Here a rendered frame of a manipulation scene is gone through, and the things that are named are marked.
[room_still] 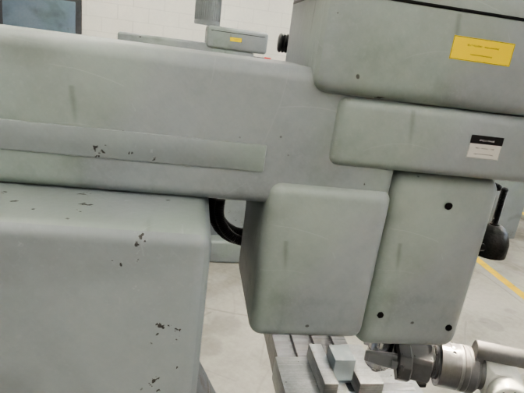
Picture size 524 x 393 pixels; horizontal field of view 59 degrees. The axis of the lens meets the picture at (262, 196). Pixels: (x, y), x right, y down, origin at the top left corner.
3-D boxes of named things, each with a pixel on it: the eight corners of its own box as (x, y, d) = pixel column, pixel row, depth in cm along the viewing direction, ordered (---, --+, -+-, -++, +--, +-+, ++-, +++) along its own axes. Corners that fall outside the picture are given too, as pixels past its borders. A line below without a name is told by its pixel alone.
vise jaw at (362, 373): (359, 356, 123) (362, 344, 122) (380, 397, 109) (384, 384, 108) (338, 356, 122) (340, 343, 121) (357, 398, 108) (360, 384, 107)
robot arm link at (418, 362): (398, 316, 96) (457, 329, 94) (388, 355, 99) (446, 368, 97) (403, 352, 84) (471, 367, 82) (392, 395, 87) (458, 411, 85)
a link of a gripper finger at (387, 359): (366, 346, 90) (398, 353, 89) (362, 360, 91) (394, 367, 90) (366, 352, 88) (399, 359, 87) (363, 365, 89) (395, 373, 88)
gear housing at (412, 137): (454, 150, 93) (467, 100, 90) (537, 185, 71) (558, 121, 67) (295, 133, 88) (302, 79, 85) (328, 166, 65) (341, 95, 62)
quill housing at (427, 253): (408, 292, 101) (444, 150, 91) (458, 352, 81) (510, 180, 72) (324, 288, 98) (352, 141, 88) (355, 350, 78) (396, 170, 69)
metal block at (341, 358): (343, 364, 117) (348, 345, 116) (352, 380, 112) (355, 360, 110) (323, 364, 116) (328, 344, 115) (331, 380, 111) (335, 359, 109)
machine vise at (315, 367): (394, 377, 127) (403, 344, 124) (419, 419, 113) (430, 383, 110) (270, 378, 121) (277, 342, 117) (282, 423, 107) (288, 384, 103)
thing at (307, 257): (324, 271, 99) (346, 154, 91) (362, 341, 76) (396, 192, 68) (236, 267, 96) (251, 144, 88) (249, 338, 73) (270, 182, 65)
